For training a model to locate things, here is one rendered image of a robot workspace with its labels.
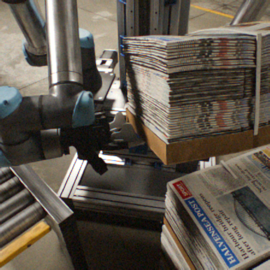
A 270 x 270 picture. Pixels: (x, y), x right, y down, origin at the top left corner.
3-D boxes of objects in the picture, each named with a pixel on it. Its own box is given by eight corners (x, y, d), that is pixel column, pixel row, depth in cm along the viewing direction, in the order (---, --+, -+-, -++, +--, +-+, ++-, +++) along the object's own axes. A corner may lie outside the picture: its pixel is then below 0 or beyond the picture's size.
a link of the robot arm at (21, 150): (-13, 151, 58) (0, 176, 64) (39, 141, 61) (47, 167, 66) (-10, 128, 64) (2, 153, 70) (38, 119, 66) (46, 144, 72)
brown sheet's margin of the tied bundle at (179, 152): (178, 116, 82) (178, 101, 80) (239, 152, 56) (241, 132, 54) (125, 122, 77) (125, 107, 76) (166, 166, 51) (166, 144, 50)
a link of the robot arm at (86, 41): (97, 69, 110) (93, 35, 101) (62, 71, 109) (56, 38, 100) (96, 55, 119) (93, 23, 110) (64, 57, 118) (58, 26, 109)
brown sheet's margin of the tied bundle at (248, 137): (199, 111, 83) (199, 97, 82) (267, 144, 57) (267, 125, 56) (181, 115, 82) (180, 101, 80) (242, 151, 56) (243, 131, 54)
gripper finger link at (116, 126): (136, 108, 76) (109, 117, 70) (138, 128, 78) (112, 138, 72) (129, 106, 78) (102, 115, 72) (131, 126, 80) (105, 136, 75)
